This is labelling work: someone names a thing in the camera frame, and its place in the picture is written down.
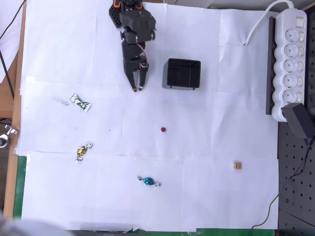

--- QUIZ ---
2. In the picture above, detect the black square container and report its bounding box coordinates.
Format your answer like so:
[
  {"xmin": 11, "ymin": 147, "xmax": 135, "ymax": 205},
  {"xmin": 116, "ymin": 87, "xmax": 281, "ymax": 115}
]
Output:
[{"xmin": 162, "ymin": 58, "xmax": 202, "ymax": 91}]

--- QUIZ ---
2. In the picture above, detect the silver wrapped candy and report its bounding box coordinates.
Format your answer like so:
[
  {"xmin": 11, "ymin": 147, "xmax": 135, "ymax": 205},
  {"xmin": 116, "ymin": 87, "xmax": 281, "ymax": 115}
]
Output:
[{"xmin": 69, "ymin": 93, "xmax": 92, "ymax": 113}]

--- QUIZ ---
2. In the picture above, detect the white paper table cover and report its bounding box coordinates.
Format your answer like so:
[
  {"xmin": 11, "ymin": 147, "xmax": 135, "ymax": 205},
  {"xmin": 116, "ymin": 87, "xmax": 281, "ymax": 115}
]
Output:
[{"xmin": 20, "ymin": 0, "xmax": 280, "ymax": 232}]

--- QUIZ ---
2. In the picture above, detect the gold foil candy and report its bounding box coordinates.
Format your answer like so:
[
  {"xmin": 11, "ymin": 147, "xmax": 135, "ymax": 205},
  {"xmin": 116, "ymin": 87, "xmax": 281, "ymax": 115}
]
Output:
[{"xmin": 75, "ymin": 141, "xmax": 94, "ymax": 162}]

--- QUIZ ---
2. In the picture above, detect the blue foil candy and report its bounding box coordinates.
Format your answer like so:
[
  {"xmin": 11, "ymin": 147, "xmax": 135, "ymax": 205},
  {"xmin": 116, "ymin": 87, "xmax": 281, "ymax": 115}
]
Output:
[{"xmin": 137, "ymin": 176, "xmax": 162, "ymax": 188}]

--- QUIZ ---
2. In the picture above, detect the silver metal clamp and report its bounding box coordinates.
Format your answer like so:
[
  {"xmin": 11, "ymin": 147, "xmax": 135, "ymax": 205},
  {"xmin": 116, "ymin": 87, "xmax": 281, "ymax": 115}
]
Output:
[{"xmin": 0, "ymin": 124, "xmax": 18, "ymax": 148}]

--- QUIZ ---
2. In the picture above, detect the white power strip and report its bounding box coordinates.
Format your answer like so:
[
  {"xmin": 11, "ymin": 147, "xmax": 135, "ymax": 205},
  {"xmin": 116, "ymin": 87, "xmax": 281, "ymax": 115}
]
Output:
[{"xmin": 271, "ymin": 9, "xmax": 308, "ymax": 122}]

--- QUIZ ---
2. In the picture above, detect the black power adapter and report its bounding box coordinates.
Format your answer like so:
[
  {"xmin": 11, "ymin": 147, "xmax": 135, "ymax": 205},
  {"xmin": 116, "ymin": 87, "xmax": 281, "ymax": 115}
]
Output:
[{"xmin": 281, "ymin": 103, "xmax": 315, "ymax": 146}]

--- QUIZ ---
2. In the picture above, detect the black pegboard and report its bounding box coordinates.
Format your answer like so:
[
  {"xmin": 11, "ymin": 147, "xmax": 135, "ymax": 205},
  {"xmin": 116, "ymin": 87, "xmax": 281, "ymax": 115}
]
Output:
[{"xmin": 278, "ymin": 120, "xmax": 315, "ymax": 236}]

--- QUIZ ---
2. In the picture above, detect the blurred grey object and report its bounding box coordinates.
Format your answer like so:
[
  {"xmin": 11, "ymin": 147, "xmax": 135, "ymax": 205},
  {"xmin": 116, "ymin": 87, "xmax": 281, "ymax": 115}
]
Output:
[{"xmin": 0, "ymin": 210, "xmax": 71, "ymax": 236}]

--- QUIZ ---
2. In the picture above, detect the black rail beside power strip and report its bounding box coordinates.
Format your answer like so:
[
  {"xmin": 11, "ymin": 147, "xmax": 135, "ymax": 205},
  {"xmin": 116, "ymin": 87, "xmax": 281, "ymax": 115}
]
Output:
[{"xmin": 265, "ymin": 16, "xmax": 277, "ymax": 115}]

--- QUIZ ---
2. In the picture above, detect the white power strip cable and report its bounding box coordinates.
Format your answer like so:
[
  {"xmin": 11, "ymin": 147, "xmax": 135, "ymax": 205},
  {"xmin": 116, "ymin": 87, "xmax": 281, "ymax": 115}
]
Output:
[{"xmin": 244, "ymin": 0, "xmax": 296, "ymax": 46}]

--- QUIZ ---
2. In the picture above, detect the thin black adapter cable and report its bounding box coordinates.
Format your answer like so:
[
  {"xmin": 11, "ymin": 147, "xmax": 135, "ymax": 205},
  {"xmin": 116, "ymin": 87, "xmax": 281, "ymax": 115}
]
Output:
[{"xmin": 251, "ymin": 137, "xmax": 315, "ymax": 229}]

